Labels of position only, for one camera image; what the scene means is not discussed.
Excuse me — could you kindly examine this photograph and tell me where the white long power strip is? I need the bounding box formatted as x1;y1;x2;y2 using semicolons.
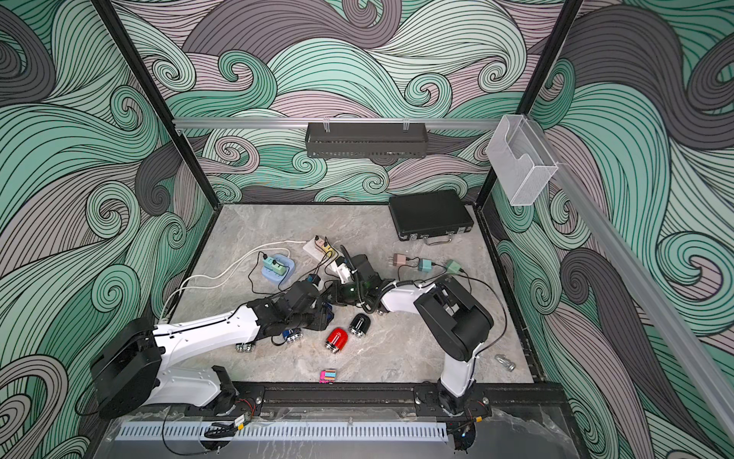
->
303;235;352;283

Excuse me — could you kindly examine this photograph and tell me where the red shaver front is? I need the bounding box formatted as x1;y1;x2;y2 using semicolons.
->
325;327;349;354

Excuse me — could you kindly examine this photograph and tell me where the black shaver right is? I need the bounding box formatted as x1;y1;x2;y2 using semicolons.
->
349;313;372;338

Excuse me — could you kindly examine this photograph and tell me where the light green USB charger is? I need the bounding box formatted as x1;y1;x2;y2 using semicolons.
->
445;259;464;275

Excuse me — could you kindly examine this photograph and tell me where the black wall shelf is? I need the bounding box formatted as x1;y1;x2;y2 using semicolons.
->
305;122;429;160

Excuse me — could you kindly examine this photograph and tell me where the white slotted cable duct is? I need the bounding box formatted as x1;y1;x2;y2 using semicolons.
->
115;421;448;443

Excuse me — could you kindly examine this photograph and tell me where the black briefcase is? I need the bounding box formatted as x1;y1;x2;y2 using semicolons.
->
388;189;474;241

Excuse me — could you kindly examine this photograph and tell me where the clear acrylic wall holder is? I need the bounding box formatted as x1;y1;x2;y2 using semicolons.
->
486;115;558;207

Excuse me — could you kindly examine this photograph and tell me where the black front mounting rail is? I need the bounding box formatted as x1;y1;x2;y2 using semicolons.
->
111;381;569;419

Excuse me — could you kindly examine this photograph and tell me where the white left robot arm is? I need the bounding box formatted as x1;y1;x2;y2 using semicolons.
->
90;275;333;420

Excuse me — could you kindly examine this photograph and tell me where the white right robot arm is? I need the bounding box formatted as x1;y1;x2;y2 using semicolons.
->
324;256;494;402

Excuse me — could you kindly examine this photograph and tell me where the teal USB charger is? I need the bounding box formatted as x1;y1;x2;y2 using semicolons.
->
417;258;434;273

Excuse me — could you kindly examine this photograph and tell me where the pink striped small box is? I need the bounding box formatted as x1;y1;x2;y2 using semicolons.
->
319;369;336;384

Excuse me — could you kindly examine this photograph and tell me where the blue round power socket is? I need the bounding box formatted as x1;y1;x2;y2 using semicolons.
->
261;254;296;285

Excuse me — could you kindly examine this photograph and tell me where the green charger on blue socket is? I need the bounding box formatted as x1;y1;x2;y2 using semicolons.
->
263;256;289;277

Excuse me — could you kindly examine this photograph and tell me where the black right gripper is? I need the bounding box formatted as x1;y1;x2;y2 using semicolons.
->
320;281;369;306

